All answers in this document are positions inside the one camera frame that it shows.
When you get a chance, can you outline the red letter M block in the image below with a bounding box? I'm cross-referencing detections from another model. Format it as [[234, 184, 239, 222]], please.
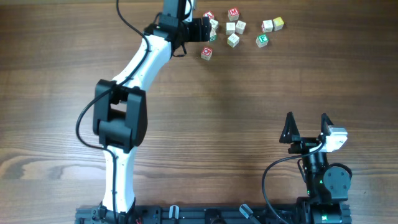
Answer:
[[228, 7, 240, 22]]

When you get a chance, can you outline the red letter A block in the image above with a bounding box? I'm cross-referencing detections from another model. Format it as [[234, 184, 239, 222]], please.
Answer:
[[203, 11, 215, 19]]

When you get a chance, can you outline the wooden block red blue side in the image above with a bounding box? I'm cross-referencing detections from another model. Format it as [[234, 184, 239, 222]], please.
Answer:
[[261, 20, 274, 33]]

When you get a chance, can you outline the red letter Q block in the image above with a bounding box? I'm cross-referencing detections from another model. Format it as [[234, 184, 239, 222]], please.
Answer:
[[201, 47, 213, 60]]

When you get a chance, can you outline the green letter F block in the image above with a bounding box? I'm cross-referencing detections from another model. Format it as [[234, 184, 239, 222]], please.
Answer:
[[256, 34, 269, 48]]

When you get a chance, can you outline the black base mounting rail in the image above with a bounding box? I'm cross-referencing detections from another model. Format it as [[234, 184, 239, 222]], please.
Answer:
[[75, 202, 352, 224]]

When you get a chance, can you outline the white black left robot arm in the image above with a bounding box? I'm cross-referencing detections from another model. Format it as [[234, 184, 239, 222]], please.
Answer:
[[93, 0, 211, 223]]

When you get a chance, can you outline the wooden block yellow side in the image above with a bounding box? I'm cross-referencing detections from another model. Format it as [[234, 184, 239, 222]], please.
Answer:
[[227, 34, 239, 48]]

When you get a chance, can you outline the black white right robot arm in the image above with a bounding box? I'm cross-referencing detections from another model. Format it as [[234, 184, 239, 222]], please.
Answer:
[[279, 112, 353, 223]]

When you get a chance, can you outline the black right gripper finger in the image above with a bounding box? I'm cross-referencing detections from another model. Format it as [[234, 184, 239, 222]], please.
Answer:
[[321, 113, 333, 136], [279, 112, 301, 144]]

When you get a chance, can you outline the wooden block green N side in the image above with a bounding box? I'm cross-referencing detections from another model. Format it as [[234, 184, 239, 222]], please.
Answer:
[[226, 22, 236, 35]]

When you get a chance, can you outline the plain wooden picture block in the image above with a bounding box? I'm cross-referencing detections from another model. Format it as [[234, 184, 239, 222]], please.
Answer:
[[210, 19, 219, 31]]

